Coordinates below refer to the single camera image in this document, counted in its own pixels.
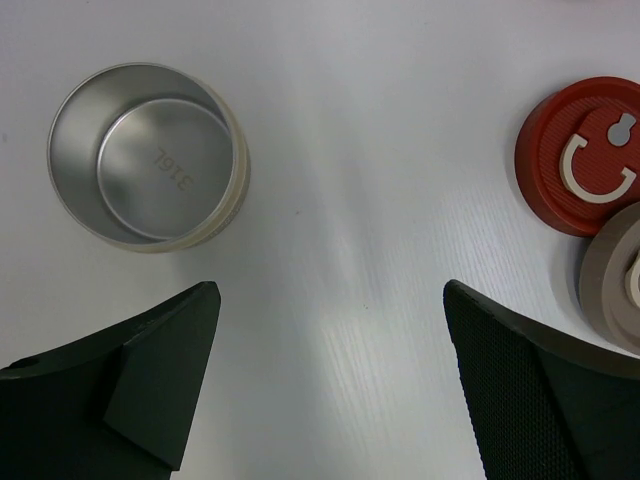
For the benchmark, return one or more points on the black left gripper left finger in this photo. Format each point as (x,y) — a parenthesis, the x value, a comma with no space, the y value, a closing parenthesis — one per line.
(116,404)

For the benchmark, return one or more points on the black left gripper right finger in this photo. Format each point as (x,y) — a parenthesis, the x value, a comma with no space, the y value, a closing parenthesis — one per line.
(543,404)

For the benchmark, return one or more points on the taupe round lid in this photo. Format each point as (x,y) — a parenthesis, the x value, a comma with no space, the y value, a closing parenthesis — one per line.
(608,287)

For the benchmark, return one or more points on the red round lid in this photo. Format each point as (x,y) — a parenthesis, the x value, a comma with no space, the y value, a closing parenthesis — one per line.
(577,154)

